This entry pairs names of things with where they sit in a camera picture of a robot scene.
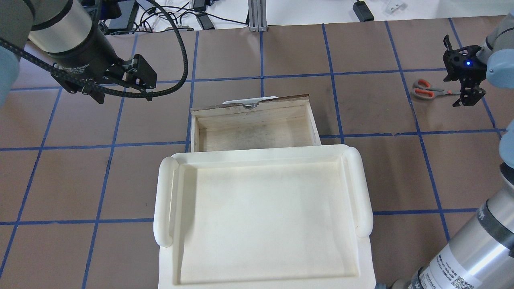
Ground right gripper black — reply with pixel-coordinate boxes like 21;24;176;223
443;35;486;107

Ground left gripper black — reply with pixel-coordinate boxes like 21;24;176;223
50;38;157;93

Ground grey orange scissors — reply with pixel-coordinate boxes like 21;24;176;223
409;79;458;100

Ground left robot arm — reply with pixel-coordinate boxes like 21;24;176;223
1;0;157;104

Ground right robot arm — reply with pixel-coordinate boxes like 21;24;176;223
392;11;514;289

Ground black power adapter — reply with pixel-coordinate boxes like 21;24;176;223
352;0;374;22

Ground white plastic tray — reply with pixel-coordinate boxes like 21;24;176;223
153;144;376;289

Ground aluminium frame post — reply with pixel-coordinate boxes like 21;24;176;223
248;0;269;32

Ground wooden drawer white handle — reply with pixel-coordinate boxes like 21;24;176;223
190;94;321;152

